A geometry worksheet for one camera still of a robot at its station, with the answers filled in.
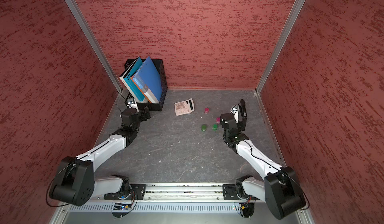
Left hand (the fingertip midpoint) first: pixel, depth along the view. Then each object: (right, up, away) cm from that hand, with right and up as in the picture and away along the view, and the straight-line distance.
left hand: (139, 110), depth 88 cm
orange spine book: (+3, +9, +10) cm, 14 cm away
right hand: (+56, -5, -2) cm, 56 cm away
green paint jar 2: (+47, -12, +10) cm, 49 cm away
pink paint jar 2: (+50, -7, +17) cm, 53 cm away
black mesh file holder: (+8, +31, +13) cm, 34 cm away
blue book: (0, +23, +18) cm, 29 cm away
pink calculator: (+26, +1, +19) cm, 32 cm away
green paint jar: (+39, -12, +10) cm, 42 cm away
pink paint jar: (+42, -1, +18) cm, 45 cm away
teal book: (-7, +17, +1) cm, 19 cm away
